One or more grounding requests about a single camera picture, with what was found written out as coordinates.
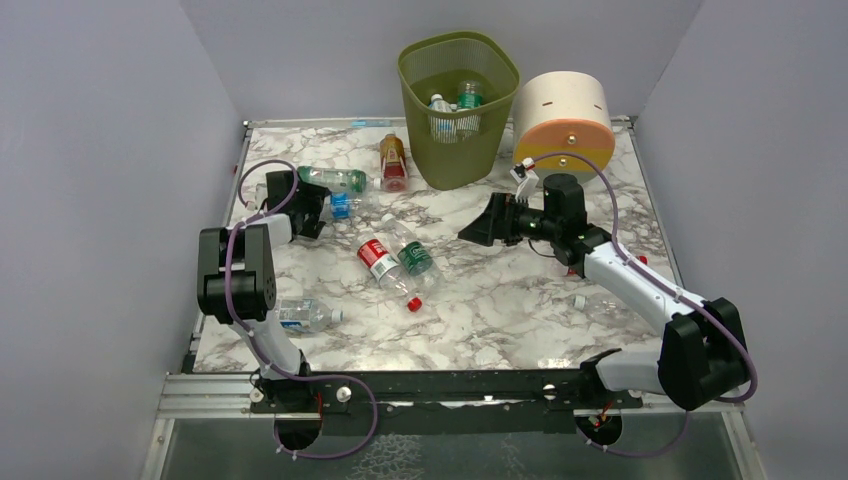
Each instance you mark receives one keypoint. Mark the round drawer box gold knobs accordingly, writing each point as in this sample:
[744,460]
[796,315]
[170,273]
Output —
[563,111]

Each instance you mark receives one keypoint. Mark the red label bottle red cap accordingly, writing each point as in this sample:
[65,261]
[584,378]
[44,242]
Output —
[387,272]

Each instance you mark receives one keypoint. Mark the white Suntory oolong tea bottle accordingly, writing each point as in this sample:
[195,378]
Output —
[442,130]

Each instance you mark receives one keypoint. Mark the green bottle back left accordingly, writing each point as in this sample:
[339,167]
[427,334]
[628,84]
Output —
[351,181]

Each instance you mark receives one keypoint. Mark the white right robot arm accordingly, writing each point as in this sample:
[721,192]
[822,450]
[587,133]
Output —
[702,357]

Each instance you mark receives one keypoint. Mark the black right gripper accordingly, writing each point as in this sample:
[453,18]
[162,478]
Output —
[501,218]

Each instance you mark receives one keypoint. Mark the clear unlabelled bottle front right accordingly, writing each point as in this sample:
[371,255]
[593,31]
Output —
[604,308]

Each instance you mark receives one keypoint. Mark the green ribbed plastic bin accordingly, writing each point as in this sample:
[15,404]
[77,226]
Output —
[457,91]

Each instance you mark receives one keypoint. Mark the green white label water bottle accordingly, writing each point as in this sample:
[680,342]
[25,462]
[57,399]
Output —
[469,97]

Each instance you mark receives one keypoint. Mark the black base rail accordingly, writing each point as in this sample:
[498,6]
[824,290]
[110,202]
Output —
[434,402]

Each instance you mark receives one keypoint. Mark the brown red tea bottle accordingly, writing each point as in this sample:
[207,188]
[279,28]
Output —
[394,175]

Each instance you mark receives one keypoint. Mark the red label water bottle right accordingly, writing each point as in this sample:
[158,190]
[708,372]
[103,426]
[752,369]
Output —
[571,270]

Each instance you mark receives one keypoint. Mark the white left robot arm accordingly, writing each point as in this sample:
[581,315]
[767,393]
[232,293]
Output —
[458,327]

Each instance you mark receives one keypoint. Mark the green Cestbon label water bottle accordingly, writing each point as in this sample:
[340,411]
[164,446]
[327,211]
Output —
[412,254]

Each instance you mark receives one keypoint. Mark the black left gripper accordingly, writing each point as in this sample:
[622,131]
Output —
[313,211]

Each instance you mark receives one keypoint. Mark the blue label bottle front left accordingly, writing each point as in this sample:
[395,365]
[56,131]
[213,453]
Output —
[306,316]

